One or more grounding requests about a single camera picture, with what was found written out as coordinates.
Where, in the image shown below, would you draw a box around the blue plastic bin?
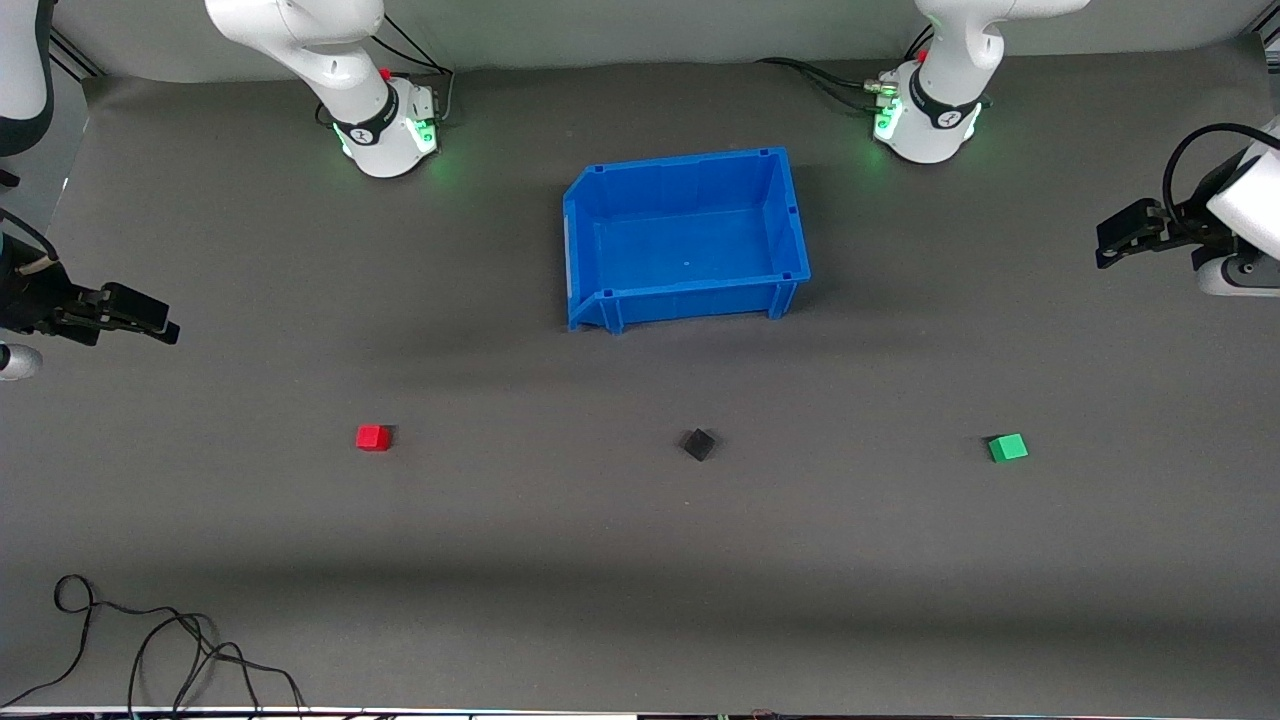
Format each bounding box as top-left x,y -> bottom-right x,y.
563,147 -> 812,335

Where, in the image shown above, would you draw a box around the dark grey table mat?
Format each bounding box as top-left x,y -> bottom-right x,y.
0,40 -> 1280,713

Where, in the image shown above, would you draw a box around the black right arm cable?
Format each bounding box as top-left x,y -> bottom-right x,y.
0,205 -> 63,277

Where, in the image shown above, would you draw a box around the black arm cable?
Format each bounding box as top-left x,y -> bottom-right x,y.
0,205 -> 63,277
1162,122 -> 1280,217

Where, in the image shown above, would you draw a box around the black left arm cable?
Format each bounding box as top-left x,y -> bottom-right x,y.
1162,122 -> 1280,217

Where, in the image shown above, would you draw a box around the loose black cable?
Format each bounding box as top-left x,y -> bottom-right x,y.
0,574 -> 307,717

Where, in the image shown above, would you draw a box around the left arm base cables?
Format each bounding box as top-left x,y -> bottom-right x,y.
755,40 -> 991,116

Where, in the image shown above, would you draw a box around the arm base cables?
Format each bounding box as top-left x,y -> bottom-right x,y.
755,40 -> 991,116
315,18 -> 457,131

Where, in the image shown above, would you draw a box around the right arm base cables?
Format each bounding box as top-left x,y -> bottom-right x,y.
315,18 -> 457,131

